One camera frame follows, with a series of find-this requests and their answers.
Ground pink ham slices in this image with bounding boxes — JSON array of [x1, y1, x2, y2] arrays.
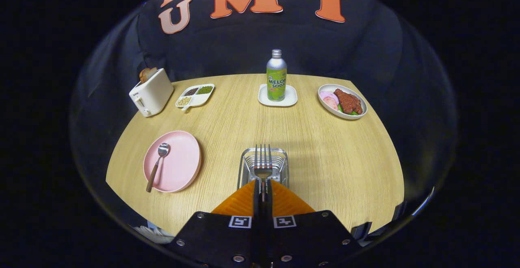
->
[[320, 91, 340, 111]]

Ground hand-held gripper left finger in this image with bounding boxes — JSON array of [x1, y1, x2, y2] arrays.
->
[[166, 179, 263, 268]]

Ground green soda bottle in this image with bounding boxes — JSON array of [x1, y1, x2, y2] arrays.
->
[[266, 49, 288, 102]]

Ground brown meat piece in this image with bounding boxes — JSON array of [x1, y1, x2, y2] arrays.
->
[[334, 89, 363, 115]]

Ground green lettuce leaf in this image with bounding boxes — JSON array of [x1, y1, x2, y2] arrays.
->
[[337, 104, 360, 117]]

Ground black backdrop cloth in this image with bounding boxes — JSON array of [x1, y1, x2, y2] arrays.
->
[[69, 0, 459, 220]]

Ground pink round plate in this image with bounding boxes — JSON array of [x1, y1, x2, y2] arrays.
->
[[143, 130, 202, 193]]

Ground white divided dish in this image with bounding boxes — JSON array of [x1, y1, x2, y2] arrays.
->
[[175, 83, 215, 111]]

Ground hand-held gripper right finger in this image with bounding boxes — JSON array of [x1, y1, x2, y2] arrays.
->
[[266, 179, 364, 268]]

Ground silver fork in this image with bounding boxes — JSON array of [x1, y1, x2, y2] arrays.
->
[[254, 144, 273, 202]]

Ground silver spoon wooden handle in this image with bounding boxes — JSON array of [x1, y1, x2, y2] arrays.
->
[[146, 143, 170, 193]]

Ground white oval dish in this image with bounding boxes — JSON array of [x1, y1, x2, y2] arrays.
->
[[318, 84, 368, 120]]

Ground metal wire basket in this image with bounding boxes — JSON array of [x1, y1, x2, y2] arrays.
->
[[237, 147, 289, 190]]

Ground white toaster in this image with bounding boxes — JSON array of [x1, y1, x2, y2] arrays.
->
[[129, 68, 174, 117]]

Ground brown bread slice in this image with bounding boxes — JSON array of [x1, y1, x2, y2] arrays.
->
[[139, 67, 158, 83]]

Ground white square coaster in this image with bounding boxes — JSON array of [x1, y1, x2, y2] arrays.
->
[[258, 84, 298, 107]]

